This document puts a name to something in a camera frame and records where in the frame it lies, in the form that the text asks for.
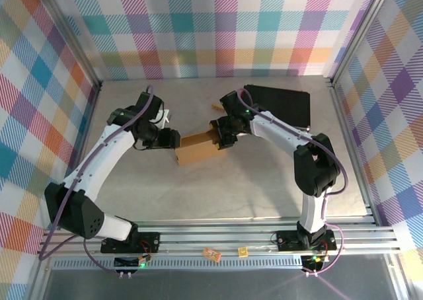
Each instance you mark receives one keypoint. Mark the controller board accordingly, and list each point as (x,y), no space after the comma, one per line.
(132,262)
(315,262)

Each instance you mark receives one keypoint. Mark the black briefcase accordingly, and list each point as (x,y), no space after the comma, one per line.
(284,105)

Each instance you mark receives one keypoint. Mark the aluminium corner post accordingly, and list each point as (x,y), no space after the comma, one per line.
(70,32)
(360,32)

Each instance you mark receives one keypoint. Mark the aluminium side rail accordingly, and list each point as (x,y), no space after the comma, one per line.
(91,115)
(353,148)

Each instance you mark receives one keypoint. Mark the aluminium mounting rail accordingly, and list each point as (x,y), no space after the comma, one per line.
(215,239)

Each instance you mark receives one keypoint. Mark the yellow sticker label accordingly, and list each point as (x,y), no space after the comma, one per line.
(243,251)

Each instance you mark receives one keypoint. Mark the small orange wooden block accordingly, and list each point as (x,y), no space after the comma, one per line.
(216,107)

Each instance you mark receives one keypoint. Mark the slotted metal strip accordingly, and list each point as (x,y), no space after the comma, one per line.
(215,263)

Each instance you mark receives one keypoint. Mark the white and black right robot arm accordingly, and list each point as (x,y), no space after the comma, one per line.
(281,128)

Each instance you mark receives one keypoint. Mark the brown cardboard box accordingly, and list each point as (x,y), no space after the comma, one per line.
(195,153)

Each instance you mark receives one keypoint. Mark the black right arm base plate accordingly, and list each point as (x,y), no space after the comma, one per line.
(285,240)

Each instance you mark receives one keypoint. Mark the left controller board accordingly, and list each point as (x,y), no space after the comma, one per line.
(132,262)

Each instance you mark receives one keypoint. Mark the right controller board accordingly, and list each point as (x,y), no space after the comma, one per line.
(315,262)

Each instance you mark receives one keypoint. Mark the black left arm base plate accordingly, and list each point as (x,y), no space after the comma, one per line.
(148,242)

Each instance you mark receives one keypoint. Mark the orange sticker label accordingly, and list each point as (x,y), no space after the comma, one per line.
(211,254)

